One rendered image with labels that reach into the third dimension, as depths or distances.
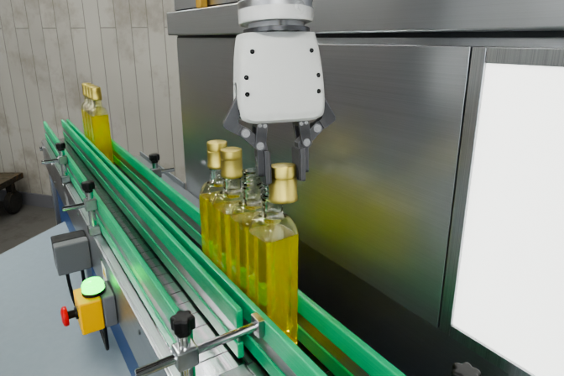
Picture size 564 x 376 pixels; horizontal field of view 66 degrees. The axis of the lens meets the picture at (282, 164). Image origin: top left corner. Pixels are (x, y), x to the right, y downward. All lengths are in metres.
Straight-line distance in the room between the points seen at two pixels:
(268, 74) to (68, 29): 3.52
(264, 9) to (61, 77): 3.63
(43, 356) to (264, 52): 1.01
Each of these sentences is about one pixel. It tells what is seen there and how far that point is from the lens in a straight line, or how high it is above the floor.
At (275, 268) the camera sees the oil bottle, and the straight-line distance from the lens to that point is 0.61.
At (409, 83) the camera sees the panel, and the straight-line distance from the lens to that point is 0.55.
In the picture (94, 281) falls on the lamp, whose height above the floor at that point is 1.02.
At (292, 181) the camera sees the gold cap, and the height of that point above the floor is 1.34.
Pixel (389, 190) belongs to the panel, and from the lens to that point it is 0.59.
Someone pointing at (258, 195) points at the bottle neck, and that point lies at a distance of 0.64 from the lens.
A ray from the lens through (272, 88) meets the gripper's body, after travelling 0.48.
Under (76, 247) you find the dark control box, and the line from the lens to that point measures 1.22.
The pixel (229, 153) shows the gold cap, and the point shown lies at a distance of 0.66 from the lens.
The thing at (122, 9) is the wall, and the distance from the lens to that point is 3.62.
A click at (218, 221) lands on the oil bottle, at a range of 0.70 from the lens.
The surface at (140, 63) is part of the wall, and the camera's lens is 3.56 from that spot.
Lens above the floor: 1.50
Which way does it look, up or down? 16 degrees down
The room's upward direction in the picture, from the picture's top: straight up
